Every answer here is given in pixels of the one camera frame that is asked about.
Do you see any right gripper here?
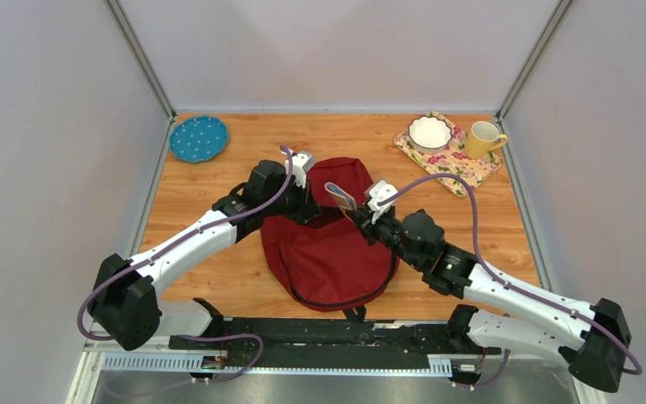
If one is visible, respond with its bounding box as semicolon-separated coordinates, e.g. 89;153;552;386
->
347;207;422;272

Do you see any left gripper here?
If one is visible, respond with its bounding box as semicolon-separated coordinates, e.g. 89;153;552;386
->
263;176;323;225

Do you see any red student backpack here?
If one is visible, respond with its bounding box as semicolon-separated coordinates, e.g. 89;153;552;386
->
261;157;400;322

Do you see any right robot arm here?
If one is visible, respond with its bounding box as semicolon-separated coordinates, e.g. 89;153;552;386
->
343;206;632;393

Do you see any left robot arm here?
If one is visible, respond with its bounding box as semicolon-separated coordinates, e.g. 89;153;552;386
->
78;152;320;351

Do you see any floral rectangular tray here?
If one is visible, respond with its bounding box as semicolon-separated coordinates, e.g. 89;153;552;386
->
393;111;504;189

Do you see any white scalloped bowl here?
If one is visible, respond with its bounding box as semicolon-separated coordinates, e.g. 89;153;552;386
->
407;116;453;154

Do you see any blue polka dot plate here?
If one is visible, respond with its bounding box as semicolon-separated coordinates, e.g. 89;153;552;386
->
169;115;230;163

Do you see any yellow mug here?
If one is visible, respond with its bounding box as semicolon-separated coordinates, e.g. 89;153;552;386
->
463;121;508;159

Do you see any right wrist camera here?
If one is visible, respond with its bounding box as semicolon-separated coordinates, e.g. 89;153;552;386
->
365;180;398;224

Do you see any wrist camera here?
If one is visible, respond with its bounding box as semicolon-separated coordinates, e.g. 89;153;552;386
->
287;151;315;189
365;180;398;224

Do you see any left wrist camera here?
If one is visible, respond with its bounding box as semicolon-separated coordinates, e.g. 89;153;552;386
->
287;151;315;189

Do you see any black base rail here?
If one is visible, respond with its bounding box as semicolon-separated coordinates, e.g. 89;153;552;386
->
168;316;502;384

